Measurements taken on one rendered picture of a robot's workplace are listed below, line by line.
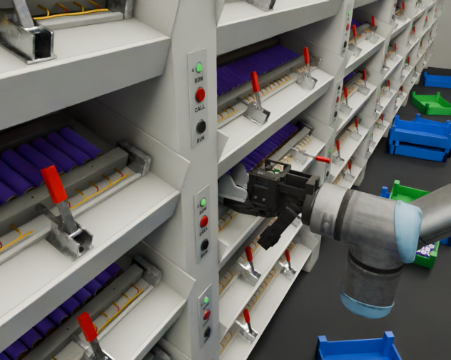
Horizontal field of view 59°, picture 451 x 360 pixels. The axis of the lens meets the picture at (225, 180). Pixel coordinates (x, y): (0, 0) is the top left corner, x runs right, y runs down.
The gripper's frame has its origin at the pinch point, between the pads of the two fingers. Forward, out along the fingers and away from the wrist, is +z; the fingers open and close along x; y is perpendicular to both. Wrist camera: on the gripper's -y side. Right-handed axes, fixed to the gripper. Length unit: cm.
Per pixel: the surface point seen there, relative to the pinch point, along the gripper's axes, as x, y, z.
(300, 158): -30.8, -4.8, -6.8
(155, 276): 24.3, -2.2, -3.6
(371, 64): -118, 2, -5
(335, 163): -74, -25, -6
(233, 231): 3.9, -5.7, -6.1
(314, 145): -43.1, -5.8, -6.5
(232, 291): 1.1, -24.4, -4.6
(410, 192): -97, -41, -33
